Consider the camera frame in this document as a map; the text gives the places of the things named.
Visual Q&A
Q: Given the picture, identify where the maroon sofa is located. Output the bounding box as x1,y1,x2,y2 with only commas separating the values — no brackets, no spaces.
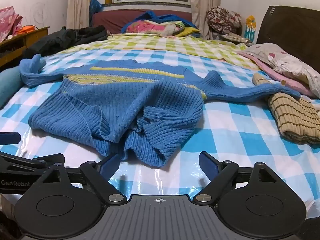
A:
91,9,193,34

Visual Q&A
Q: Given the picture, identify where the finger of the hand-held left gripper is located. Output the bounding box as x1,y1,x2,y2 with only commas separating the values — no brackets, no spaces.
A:
0,152,66,173
0,132,21,145

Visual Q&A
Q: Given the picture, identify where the pink flowered cloth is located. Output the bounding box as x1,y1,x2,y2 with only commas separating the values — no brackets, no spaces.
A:
0,7,23,42

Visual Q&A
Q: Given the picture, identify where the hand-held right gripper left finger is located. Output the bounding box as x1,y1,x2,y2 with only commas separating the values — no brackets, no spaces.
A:
32,152,125,204

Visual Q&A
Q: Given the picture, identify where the dark wooden headboard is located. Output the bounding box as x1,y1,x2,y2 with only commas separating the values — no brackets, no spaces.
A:
256,5,320,68

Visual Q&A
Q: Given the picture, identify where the blue knit sweater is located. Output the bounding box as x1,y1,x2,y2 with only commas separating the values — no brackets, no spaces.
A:
19,54,302,168

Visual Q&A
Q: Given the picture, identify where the stack of newspapers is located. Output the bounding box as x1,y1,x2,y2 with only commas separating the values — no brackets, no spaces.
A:
220,32,253,46

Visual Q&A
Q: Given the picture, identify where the wooden desk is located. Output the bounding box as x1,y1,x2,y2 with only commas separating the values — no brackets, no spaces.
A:
0,26,50,68

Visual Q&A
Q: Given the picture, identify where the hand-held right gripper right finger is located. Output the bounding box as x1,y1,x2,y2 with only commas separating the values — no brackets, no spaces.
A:
192,151,284,204

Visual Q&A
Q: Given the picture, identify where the blue checkered bed sheet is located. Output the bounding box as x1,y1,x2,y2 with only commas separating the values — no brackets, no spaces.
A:
0,47,320,210

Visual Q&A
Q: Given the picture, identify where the floral cloth bundle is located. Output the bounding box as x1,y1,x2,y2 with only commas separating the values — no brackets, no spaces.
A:
205,6,242,34

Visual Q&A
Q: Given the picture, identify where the green checkered bed sheet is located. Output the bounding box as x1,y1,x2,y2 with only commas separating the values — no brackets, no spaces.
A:
49,33,260,70

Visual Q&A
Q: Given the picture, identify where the white floral pillow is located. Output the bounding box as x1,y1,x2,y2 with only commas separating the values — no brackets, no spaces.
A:
237,42,320,98

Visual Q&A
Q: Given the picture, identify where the beige striped folded sweater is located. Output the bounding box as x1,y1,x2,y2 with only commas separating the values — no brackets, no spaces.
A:
252,72,320,145

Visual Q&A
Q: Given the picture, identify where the pile of colourful bedding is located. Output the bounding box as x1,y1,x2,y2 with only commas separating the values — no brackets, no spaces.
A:
132,10,200,34

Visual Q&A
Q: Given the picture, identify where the teal rolled cloth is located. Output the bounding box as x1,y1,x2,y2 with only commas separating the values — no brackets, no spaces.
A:
0,66,27,109

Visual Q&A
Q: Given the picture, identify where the orange bag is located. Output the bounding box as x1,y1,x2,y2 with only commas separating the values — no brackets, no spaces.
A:
15,25,35,34

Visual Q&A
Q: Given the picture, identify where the blue patterned cloth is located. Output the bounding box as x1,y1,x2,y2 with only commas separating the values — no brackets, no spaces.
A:
89,0,103,28

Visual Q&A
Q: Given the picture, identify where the yellow pillow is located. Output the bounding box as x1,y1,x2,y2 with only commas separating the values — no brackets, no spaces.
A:
175,26,202,38

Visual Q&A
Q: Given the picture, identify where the pink floral quilt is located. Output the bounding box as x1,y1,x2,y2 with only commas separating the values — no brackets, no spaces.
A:
125,20,185,37

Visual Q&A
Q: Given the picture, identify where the black jacket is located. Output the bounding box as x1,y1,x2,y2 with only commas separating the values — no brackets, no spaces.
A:
22,26,108,59

